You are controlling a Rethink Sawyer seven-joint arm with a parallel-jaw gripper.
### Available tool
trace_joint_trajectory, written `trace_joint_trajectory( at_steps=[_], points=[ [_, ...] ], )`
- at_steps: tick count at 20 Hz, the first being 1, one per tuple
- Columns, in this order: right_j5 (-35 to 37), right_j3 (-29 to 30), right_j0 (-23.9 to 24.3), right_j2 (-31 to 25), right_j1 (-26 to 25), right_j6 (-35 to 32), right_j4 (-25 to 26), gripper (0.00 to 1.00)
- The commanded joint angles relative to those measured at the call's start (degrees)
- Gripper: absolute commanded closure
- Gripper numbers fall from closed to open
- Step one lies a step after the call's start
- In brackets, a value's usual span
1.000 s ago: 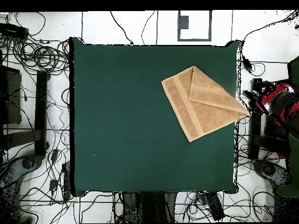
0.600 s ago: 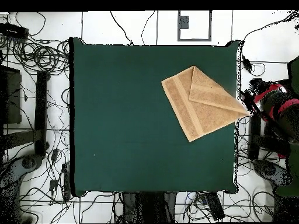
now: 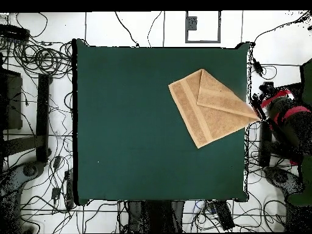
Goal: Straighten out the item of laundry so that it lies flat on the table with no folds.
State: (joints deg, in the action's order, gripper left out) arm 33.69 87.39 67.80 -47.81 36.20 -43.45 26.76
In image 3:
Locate coiled black cables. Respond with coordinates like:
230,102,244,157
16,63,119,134
13,40,74,80

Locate grey wheeled stand base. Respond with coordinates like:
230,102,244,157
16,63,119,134
264,166,304,197
0,161,47,203

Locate tan terry towel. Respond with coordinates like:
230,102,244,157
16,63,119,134
168,68,261,149

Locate grey square floor frame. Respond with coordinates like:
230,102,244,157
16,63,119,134
185,10,222,44

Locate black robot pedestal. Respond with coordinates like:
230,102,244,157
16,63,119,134
126,200,185,233

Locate black equipment case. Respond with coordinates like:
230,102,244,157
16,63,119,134
278,82,304,98
0,69,23,130

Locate green covered side table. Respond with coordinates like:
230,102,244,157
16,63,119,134
287,58,312,207

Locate small grey box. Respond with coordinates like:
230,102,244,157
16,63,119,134
186,16,197,31

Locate black power strip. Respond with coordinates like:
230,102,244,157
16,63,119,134
210,200,236,231
0,23,30,41

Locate dark green table cloth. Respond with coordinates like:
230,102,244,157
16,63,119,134
72,38,252,206

